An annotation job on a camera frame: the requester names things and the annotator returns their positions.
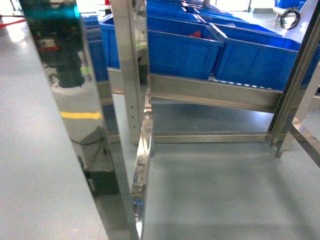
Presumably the right blue plastic bin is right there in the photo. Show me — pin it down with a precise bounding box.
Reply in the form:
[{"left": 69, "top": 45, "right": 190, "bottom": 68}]
[{"left": 209, "top": 23, "right": 301, "bottom": 91}]

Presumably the blue plastic bin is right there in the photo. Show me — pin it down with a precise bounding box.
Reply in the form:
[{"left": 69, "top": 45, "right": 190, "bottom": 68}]
[
  {"left": 209, "top": 23, "right": 301, "bottom": 91},
  {"left": 99, "top": 15, "right": 224, "bottom": 80}
]

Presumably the left blue plastic bin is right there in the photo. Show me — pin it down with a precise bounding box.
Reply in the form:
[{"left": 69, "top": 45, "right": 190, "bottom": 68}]
[{"left": 99, "top": 15, "right": 224, "bottom": 80}]

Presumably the stainless steel rack frame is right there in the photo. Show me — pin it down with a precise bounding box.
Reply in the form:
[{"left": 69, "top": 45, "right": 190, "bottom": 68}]
[{"left": 109, "top": 0, "right": 320, "bottom": 240}]

